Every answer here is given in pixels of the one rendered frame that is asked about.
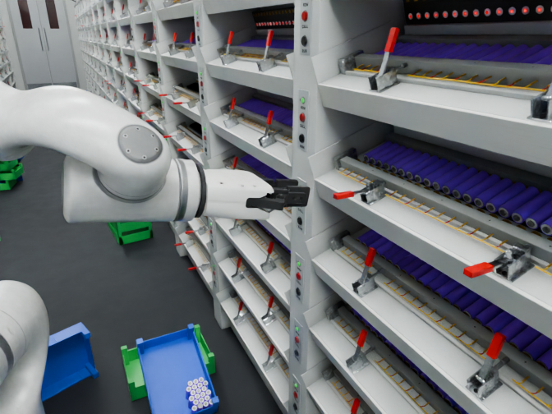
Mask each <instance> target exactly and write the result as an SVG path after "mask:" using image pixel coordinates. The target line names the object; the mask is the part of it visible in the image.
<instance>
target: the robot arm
mask: <svg viewBox="0 0 552 414"><path fill-rule="evenodd" d="M35 146H39V147H44V148H47V149H51V150H55V151H57V152H60V153H62V154H65V155H66V157H65V159H64V161H63V165H62V212H63V215H64V218H65V220H66V221H67V222H69V223H122V222H172V221H173V222H176V221H191V220H192V219H193V218H199V217H200V216H201V215H202V214H203V215H204V216H210V217H215V218H223V219H257V220H266V219H269V216H270V215H269V212H267V211H266V210H265V209H263V208H266V209H275V210H281V211H282V210H283V208H286V207H306V206H307V204H308V199H309V194H310V190H311V189H310V188H309V187H308V186H298V180H296V179H277V178H276V179H275V182H274V179H272V178H259V177H257V176H256V175H255V174H253V173H251V172H247V171H242V170H230V169H203V167H202V165H200V164H199V163H194V162H193V161H192V160H189V159H172V155H171V150H170V148H169V145H168V142H167V141H166V140H165V139H164V138H163V136H162V135H161V134H160V133H159V132H158V131H156V130H155V129H154V128H153V127H152V126H151V125H149V124H148V123H146V122H144V121H143V120H141V119H140V118H138V117H137V116H135V115H133V114H132V113H129V112H128V111H127V110H125V109H123V108H121V107H119V106H117V105H116V104H114V103H111V102H110V101H108V100H106V99H104V98H102V97H100V96H98V95H96V94H93V93H90V92H89V91H86V90H82V89H78V88H75V87H70V86H65V85H51V86H45V87H40V88H36V89H32V90H17V89H15V88H13V87H11V86H9V85H7V84H5V83H4V82H2V81H0V161H12V160H15V159H19V158H21V157H23V156H25V155H27V154H28V153H29V152H30V151H31V150H32V149H33V148H34V147H35ZM265 197H266V198H265ZM48 341H49V320H48V312H47V309H46V306H45V304H44V302H43V300H42V298H41V297H40V295H39V294H38V293H37V292H36V291H35V290H34V289H33V288H32V287H30V286H29V285H27V284H25V283H21V282H17V281H11V280H4V281H0V414H45V411H44V406H43V403H42V400H41V389H42V383H43V379H44V371H45V366H46V360H47V355H48Z"/></svg>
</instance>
